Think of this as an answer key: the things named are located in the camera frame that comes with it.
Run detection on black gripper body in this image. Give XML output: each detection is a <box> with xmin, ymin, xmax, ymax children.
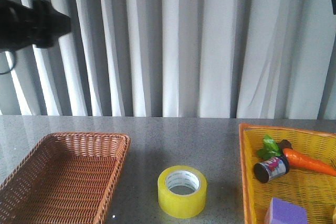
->
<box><xmin>32</xmin><ymin>0</ymin><xmax>71</xmax><ymax>48</ymax></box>

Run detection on yellow packing tape roll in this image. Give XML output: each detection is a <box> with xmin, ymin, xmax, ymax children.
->
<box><xmin>157</xmin><ymin>165</ymin><xmax>208</xmax><ymax>219</ymax></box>

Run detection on brown wicker basket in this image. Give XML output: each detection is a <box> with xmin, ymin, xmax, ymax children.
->
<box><xmin>1</xmin><ymin>132</ymin><xmax>131</xmax><ymax>223</ymax></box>

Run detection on white pleated curtain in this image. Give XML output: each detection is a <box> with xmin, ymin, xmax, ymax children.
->
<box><xmin>1</xmin><ymin>0</ymin><xmax>335</xmax><ymax>120</ymax></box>

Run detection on green toy leafy vegetable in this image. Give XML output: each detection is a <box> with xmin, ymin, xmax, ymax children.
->
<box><xmin>256</xmin><ymin>134</ymin><xmax>282</xmax><ymax>160</ymax></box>

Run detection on small dark labelled can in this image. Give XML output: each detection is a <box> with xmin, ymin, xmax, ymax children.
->
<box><xmin>253</xmin><ymin>156</ymin><xmax>290</xmax><ymax>183</ymax></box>

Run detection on brown toy mushroom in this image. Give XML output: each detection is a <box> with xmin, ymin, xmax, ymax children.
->
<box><xmin>277</xmin><ymin>139</ymin><xmax>292</xmax><ymax>150</ymax></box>

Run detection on orange toy carrot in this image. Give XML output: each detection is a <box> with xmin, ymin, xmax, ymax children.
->
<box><xmin>282</xmin><ymin>148</ymin><xmax>335</xmax><ymax>176</ymax></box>

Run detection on purple foam block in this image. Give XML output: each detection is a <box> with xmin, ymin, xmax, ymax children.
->
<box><xmin>264</xmin><ymin>197</ymin><xmax>308</xmax><ymax>224</ymax></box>

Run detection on yellow orange plastic basket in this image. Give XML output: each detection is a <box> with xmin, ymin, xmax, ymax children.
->
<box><xmin>239</xmin><ymin>123</ymin><xmax>335</xmax><ymax>223</ymax></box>

